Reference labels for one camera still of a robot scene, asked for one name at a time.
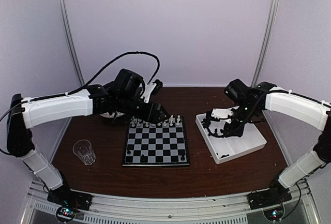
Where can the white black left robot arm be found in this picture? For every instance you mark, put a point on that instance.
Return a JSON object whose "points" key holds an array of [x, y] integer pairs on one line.
{"points": [[127, 94]]}

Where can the white plastic tray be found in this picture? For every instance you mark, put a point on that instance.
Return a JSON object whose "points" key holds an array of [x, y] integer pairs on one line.
{"points": [[251, 141]]}

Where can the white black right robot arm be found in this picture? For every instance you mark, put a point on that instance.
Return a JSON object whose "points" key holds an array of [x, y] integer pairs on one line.
{"points": [[252, 101]]}

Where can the left aluminium frame post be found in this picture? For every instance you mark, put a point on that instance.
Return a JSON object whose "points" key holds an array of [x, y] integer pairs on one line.
{"points": [[70, 42]]}

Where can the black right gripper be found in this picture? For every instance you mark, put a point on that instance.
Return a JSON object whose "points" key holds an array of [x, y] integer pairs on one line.
{"points": [[236, 132]]}

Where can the black chess pieces pile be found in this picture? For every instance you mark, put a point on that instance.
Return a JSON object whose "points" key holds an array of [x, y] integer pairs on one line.
{"points": [[205, 123]]}

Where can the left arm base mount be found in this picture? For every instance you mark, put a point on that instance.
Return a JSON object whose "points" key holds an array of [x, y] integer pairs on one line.
{"points": [[71, 205]]}

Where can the black white chessboard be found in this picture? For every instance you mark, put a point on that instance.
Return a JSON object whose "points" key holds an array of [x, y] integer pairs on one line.
{"points": [[161, 145]]}

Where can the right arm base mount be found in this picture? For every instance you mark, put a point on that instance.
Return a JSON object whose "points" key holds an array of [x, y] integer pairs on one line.
{"points": [[270, 202]]}

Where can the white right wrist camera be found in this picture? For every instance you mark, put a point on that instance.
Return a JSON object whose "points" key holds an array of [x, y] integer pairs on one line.
{"points": [[221, 114]]}

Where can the floral ceramic plate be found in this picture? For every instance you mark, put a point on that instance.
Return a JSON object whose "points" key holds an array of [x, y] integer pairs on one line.
{"points": [[112, 115]]}

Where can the clear drinking glass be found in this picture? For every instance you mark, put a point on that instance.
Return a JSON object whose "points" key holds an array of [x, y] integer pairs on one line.
{"points": [[84, 151]]}

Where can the right aluminium frame post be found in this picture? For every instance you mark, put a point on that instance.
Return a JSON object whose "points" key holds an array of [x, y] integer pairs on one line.
{"points": [[273, 7]]}

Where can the aluminium frame post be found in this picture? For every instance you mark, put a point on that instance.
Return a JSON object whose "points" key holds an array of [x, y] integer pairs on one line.
{"points": [[70, 42], [273, 7]]}

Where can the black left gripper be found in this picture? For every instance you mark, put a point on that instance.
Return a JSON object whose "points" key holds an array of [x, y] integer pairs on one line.
{"points": [[153, 117]]}

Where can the front aluminium rail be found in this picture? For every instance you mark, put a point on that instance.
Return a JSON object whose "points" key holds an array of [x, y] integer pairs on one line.
{"points": [[112, 209]]}

